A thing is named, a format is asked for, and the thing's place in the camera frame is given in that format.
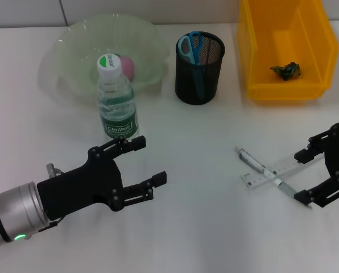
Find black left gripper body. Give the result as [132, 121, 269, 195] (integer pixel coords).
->
[37, 146, 125, 223]

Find clear green-label water bottle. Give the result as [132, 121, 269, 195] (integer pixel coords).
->
[96, 53, 140, 143]

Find clear plastic ruler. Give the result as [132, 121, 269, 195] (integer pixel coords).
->
[239, 155, 324, 191]

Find silver white pen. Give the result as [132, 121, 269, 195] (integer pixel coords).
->
[234, 146, 312, 210]

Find pink toy peach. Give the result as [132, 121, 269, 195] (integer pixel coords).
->
[118, 55, 135, 81]

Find green plastic wrapper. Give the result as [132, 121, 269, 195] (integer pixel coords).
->
[269, 61, 301, 82]

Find blue handled scissors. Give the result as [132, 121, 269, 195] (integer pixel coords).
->
[177, 31, 206, 101]

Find black mesh pen holder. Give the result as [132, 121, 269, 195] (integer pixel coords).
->
[174, 31, 225, 106]

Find translucent green fruit plate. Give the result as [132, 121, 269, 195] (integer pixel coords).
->
[38, 13, 170, 107]

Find yellow plastic bin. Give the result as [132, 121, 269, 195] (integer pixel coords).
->
[237, 0, 339, 105]

